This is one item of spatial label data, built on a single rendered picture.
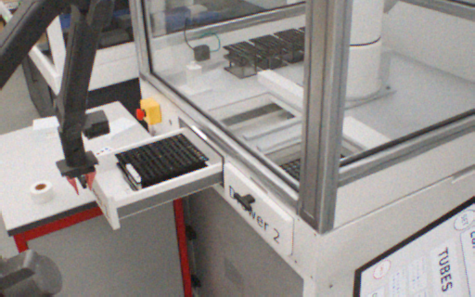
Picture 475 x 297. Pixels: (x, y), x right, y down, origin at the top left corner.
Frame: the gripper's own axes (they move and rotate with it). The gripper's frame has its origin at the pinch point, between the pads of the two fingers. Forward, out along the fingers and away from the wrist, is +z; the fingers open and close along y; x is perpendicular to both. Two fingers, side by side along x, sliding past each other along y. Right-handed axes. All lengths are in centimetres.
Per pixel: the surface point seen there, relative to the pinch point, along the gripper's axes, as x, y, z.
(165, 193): -9.9, 19.6, 3.1
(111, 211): -11.5, 3.9, 1.3
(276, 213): -39, 35, -3
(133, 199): -9.6, 10.5, 1.4
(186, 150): 1.4, 32.1, 0.0
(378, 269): -71, 35, -12
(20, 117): 252, 8, 93
